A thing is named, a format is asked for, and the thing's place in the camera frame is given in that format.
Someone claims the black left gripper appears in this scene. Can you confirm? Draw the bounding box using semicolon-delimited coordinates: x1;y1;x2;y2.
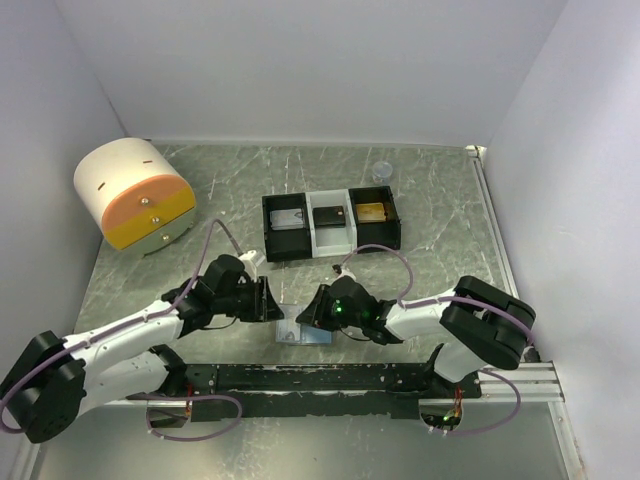
214;275;285;322

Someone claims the black cards stack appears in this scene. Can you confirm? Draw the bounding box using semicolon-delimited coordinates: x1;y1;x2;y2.
312;206;346;228

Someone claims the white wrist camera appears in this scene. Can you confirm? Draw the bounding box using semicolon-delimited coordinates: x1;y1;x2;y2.
332;264;356;281
238;249;266;282

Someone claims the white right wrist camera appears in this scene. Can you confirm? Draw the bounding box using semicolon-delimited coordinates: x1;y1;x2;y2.
332;264;356;281

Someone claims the black left tray compartment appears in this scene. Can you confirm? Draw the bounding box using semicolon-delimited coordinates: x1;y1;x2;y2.
262;193;312;263

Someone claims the aluminium frame rail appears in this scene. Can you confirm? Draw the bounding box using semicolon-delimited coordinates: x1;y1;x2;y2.
464;143;566;404

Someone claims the white VIP card in holder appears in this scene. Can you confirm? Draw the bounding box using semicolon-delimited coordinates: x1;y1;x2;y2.
275;305;303;344

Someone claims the small clear plastic cup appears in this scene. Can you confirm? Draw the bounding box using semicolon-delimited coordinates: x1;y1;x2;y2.
371;161;393;185

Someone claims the gold cards stack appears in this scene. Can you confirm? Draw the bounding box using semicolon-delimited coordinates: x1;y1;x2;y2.
355;202;388;223

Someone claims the black tray compartment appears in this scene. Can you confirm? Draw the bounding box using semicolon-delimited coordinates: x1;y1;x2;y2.
348;186;402;250
262;193;312;263

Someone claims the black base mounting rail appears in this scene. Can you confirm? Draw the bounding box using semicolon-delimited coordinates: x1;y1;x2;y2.
157;362;481;419

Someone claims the silver cards stack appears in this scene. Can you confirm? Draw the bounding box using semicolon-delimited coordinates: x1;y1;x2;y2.
270;208;305;231

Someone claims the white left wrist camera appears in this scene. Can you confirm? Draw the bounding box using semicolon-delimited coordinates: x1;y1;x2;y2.
238;249;266;282

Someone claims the black right tray compartment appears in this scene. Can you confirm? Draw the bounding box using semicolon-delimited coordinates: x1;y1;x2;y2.
348;186;402;250

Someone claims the white middle tray compartment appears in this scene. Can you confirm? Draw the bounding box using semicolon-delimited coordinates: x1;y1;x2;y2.
305;189;357;258

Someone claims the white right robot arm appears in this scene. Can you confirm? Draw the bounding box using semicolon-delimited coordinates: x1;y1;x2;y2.
296;276;536;398

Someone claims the white orange yellow drawer cabinet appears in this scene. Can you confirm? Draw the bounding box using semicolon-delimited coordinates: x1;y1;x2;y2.
73;138;196;256

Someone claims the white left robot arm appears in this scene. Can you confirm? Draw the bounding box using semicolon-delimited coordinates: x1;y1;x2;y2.
1;250;284;444

